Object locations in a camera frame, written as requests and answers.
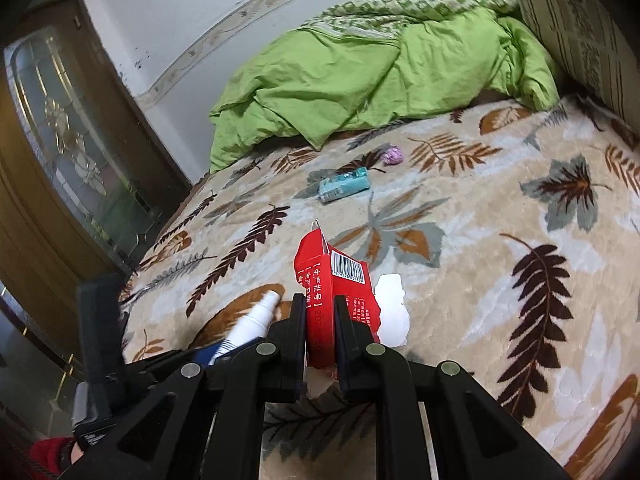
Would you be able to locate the wooden door with glass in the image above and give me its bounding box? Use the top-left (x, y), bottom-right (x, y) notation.
top-left (0, 0), bottom-right (193, 361)

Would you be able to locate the leaf print blanket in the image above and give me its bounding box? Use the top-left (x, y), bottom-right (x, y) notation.
top-left (117, 95), bottom-right (640, 480)

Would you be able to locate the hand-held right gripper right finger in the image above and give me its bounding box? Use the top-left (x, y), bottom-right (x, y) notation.
top-left (333, 295), bottom-right (572, 480)

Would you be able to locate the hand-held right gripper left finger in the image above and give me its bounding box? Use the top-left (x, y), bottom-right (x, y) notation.
top-left (60, 293), bottom-right (308, 480)

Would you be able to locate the person's left forearm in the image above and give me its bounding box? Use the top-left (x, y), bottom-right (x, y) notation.
top-left (27, 437), bottom-right (83, 480)

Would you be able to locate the teal packet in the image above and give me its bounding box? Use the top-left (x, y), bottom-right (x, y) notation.
top-left (318, 169), bottom-right (371, 205)

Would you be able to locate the green quilt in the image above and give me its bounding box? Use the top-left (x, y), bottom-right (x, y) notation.
top-left (207, 0), bottom-right (561, 175)

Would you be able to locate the torn red carton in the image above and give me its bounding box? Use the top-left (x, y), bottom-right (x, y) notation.
top-left (292, 220), bottom-right (381, 368)

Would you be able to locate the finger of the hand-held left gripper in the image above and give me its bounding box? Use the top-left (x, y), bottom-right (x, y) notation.
top-left (122, 342), bottom-right (241, 380)

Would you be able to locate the striped brown pillow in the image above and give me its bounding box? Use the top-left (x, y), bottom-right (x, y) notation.
top-left (512, 0), bottom-right (640, 133)

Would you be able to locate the white spray bottle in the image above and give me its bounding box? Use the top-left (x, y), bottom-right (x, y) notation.
top-left (207, 290), bottom-right (282, 366)

